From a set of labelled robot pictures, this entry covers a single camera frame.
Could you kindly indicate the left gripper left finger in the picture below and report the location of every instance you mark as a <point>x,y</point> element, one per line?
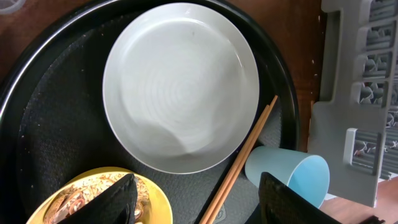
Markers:
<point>115,205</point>

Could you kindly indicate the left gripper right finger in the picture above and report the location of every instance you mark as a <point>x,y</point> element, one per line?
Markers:
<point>278,204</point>

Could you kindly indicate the blue plastic cup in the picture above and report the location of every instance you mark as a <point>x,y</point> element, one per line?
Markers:
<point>306,174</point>

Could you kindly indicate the grey dishwasher rack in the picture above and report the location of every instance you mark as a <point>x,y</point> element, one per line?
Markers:
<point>354,122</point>

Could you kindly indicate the yellow bowl with food scraps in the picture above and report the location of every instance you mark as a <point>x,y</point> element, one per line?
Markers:
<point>152,205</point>

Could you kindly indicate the wooden chopstick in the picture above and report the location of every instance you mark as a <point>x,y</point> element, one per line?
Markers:
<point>248,150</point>
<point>223,188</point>

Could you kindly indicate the round black tray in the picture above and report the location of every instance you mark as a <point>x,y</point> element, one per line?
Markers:
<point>53,124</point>

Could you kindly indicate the grey ceramic plate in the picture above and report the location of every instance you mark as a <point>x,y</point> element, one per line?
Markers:
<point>180,88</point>

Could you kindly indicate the clear plastic bin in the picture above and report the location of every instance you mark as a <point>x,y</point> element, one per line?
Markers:
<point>10,6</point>

